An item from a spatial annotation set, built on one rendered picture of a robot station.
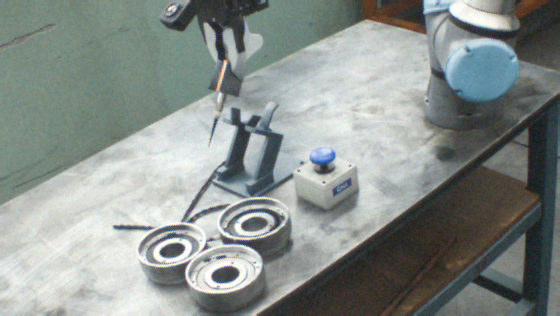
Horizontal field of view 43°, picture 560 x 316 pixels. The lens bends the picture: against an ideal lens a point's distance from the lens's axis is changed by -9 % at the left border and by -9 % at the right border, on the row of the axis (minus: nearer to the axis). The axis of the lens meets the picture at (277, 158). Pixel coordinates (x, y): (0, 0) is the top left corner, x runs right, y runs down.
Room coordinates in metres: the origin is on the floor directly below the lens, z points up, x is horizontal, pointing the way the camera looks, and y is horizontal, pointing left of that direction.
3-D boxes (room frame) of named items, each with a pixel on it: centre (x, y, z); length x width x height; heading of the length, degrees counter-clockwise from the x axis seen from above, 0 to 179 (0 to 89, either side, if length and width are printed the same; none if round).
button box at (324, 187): (1.02, -0.07, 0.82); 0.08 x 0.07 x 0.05; 126
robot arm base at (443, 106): (1.20, -0.35, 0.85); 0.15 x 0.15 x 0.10
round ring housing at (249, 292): (0.81, 0.10, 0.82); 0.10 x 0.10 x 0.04
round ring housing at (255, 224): (0.92, 0.05, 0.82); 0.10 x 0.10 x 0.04
